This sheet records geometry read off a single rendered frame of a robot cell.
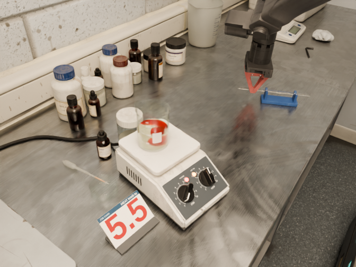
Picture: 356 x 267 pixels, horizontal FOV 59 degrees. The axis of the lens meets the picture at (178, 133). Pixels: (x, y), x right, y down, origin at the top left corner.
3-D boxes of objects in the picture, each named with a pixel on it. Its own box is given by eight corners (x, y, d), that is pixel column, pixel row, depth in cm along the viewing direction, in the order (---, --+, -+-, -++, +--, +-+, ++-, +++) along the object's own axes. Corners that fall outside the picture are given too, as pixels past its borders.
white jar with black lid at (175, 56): (169, 55, 112) (169, 35, 107) (187, 59, 110) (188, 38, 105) (162, 63, 106) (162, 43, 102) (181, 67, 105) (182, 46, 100)
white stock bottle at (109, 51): (113, 90, 92) (108, 53, 85) (97, 83, 95) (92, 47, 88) (128, 82, 96) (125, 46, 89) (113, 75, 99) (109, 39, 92)
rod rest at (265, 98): (295, 100, 92) (299, 89, 89) (296, 107, 89) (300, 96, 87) (260, 97, 93) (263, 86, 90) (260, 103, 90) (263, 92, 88)
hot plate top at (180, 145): (202, 147, 63) (203, 144, 62) (156, 178, 56) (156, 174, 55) (161, 119, 69) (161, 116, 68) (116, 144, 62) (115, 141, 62)
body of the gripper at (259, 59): (246, 74, 81) (251, 46, 77) (245, 56, 89) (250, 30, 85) (272, 77, 81) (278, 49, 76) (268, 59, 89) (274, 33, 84)
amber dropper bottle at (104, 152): (96, 152, 72) (91, 128, 67) (108, 148, 73) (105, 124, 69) (100, 161, 70) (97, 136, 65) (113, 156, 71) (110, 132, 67)
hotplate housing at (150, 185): (229, 194, 64) (235, 166, 59) (183, 233, 56) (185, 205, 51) (156, 141, 76) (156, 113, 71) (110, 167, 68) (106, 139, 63)
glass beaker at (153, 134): (175, 140, 63) (177, 105, 58) (158, 159, 59) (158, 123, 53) (146, 128, 66) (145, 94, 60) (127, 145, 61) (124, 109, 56)
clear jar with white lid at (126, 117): (116, 149, 73) (112, 121, 68) (121, 133, 77) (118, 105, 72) (142, 151, 73) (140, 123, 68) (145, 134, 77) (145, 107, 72)
